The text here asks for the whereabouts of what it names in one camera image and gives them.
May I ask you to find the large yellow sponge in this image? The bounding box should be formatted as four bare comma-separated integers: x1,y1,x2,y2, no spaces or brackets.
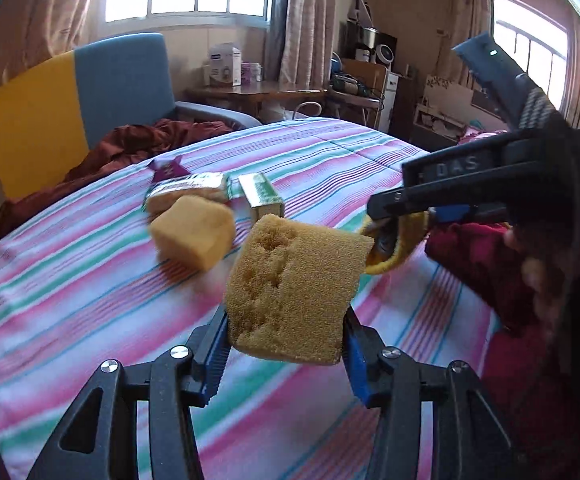
223,214,373,365

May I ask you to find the green essential oil box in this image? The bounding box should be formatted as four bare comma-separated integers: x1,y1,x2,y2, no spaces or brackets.
238,172,284,223

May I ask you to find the yellow sponge block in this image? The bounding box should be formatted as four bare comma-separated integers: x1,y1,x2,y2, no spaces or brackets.
149,195,235,272

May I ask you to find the yellow knitted cloth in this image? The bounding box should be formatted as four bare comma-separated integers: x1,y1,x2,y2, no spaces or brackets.
358,212,430,275

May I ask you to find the person right hand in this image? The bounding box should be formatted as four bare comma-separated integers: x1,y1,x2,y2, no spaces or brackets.
503,228,580,339

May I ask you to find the cardboard box shelf clutter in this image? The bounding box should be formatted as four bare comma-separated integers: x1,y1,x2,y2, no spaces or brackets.
330,18,506,150

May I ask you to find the pink striped curtain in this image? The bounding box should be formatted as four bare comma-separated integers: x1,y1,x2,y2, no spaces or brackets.
263,0,337,88

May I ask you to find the wooden side table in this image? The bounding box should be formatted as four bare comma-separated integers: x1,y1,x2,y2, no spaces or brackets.
183,81,327,116

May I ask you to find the green wrapped cracker pack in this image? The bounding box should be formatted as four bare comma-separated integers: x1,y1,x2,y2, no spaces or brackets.
144,172,228,214

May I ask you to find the purple packet on bed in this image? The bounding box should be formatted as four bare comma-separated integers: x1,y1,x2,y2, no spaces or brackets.
148,155,190,184

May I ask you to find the dark red blanket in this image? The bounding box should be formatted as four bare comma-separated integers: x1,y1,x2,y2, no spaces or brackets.
0,118,232,240

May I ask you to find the white box on table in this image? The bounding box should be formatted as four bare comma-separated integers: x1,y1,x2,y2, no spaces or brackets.
206,42,242,88

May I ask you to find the grey yellow blue headboard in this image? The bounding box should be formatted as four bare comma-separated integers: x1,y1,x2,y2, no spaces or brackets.
0,32,175,198

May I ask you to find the grey bed frame rail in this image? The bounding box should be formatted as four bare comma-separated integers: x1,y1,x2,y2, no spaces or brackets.
175,101,262,131

